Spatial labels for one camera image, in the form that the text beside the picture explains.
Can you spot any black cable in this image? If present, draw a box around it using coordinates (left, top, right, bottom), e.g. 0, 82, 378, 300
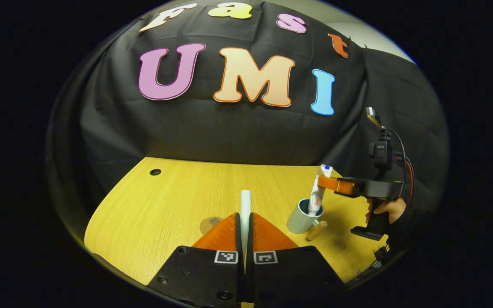
389, 128, 407, 197

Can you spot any pale green toothbrush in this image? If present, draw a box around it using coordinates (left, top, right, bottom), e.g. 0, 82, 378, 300
241, 190, 252, 266

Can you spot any white toothpaste tube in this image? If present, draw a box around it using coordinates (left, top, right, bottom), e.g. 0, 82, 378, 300
308, 164, 333, 217

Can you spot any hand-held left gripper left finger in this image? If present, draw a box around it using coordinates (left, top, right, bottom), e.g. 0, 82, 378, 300
147, 213, 245, 308

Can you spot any red cable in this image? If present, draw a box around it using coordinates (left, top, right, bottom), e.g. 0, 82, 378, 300
404, 156, 415, 202

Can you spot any grey cup with wooden handle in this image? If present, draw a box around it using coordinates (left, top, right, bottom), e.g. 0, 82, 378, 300
286, 198, 328, 241

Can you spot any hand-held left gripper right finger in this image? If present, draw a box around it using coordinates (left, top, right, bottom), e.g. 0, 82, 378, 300
246, 213, 345, 308

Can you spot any black backdrop cloth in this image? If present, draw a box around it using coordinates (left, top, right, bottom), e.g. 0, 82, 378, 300
48, 0, 450, 240

